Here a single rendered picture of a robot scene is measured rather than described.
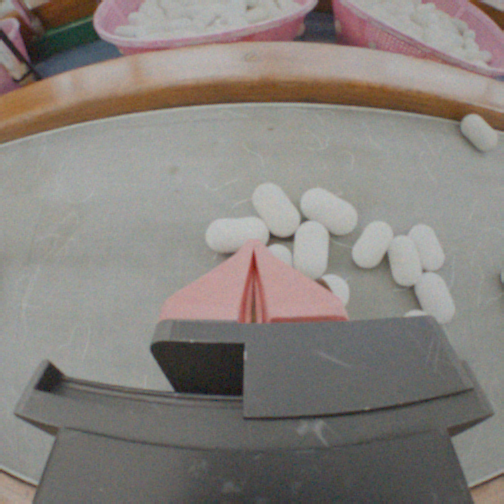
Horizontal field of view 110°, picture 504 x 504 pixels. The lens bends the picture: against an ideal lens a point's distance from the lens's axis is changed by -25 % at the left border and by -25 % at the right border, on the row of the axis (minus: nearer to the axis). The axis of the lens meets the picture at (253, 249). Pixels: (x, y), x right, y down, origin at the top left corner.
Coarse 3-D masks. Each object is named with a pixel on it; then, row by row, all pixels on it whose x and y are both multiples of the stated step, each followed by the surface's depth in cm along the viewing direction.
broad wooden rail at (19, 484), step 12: (0, 468) 11; (0, 480) 10; (12, 480) 10; (24, 480) 10; (492, 480) 10; (0, 492) 9; (12, 492) 9; (24, 492) 10; (480, 492) 9; (492, 492) 9
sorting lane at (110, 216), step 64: (64, 128) 18; (128, 128) 17; (192, 128) 17; (256, 128) 17; (320, 128) 17; (384, 128) 17; (448, 128) 17; (0, 192) 16; (64, 192) 16; (128, 192) 16; (192, 192) 16; (384, 192) 15; (448, 192) 15; (0, 256) 15; (64, 256) 15; (128, 256) 15; (192, 256) 15; (384, 256) 14; (448, 256) 14; (0, 320) 14; (64, 320) 14; (128, 320) 14; (0, 384) 12; (128, 384) 13; (0, 448) 11
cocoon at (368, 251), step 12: (372, 228) 13; (384, 228) 13; (360, 240) 13; (372, 240) 13; (384, 240) 13; (360, 252) 13; (372, 252) 13; (384, 252) 13; (360, 264) 13; (372, 264) 13
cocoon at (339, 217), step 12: (312, 192) 13; (324, 192) 13; (312, 204) 13; (324, 204) 13; (336, 204) 13; (348, 204) 13; (312, 216) 14; (324, 216) 13; (336, 216) 13; (348, 216) 13; (336, 228) 13; (348, 228) 13
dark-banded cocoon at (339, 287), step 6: (324, 276) 13; (330, 276) 12; (336, 276) 13; (330, 282) 12; (336, 282) 12; (342, 282) 12; (336, 288) 12; (342, 288) 12; (348, 288) 12; (336, 294) 12; (342, 294) 12; (348, 294) 12; (342, 300) 12
